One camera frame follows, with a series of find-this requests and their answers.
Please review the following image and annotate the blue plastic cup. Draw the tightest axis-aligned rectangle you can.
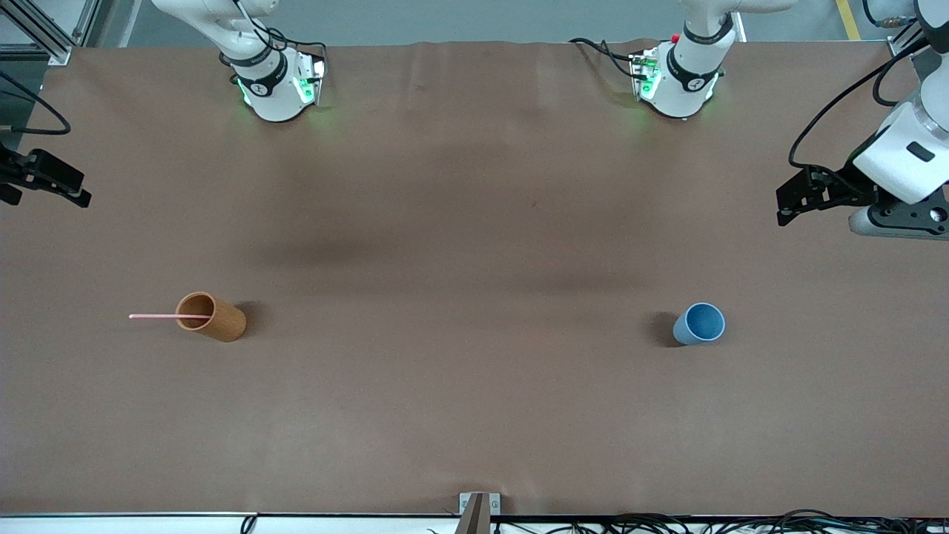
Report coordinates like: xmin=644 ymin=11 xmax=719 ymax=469
xmin=672 ymin=302 xmax=726 ymax=347

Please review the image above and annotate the brown wooden cup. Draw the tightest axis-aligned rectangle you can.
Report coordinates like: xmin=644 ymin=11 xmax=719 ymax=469
xmin=175 ymin=291 xmax=247 ymax=343

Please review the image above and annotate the yellow floor tape strip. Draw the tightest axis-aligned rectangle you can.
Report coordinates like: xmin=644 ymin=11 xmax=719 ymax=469
xmin=836 ymin=0 xmax=863 ymax=42

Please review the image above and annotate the brown table cover sheet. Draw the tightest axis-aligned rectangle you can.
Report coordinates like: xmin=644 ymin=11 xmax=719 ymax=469
xmin=0 ymin=41 xmax=949 ymax=518

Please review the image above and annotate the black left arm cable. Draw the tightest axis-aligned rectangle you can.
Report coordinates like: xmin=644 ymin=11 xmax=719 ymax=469
xmin=787 ymin=33 xmax=932 ymax=173

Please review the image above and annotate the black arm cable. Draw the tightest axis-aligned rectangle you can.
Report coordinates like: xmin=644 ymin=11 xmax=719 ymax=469
xmin=0 ymin=70 xmax=72 ymax=136
xmin=787 ymin=33 xmax=932 ymax=173

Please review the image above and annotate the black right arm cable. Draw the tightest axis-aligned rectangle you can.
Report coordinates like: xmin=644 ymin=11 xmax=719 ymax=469
xmin=0 ymin=70 xmax=72 ymax=136

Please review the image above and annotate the aluminium frame profile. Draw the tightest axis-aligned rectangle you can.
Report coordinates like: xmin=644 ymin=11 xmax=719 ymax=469
xmin=0 ymin=0 xmax=102 ymax=66

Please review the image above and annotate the green lit left base plate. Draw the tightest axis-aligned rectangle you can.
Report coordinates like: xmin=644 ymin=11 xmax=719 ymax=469
xmin=629 ymin=49 xmax=662 ymax=102

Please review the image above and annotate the black left base cable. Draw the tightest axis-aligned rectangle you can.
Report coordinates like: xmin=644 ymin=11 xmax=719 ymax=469
xmin=569 ymin=37 xmax=640 ymax=79

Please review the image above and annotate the metal camera post bracket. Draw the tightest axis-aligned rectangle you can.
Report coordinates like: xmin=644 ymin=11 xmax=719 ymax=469
xmin=458 ymin=492 xmax=501 ymax=534

